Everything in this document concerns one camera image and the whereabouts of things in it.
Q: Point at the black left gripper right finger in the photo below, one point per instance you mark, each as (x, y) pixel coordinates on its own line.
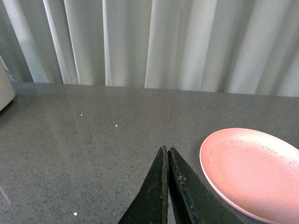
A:
(192, 202)

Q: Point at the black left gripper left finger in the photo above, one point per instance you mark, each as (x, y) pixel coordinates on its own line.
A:
(150, 206)

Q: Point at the pink round plate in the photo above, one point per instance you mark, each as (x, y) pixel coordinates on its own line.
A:
(256, 173)

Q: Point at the white pleated curtain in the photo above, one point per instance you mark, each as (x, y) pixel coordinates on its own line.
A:
(233, 46)

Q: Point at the white rounded appliance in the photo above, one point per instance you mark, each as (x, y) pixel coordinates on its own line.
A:
(7, 92)

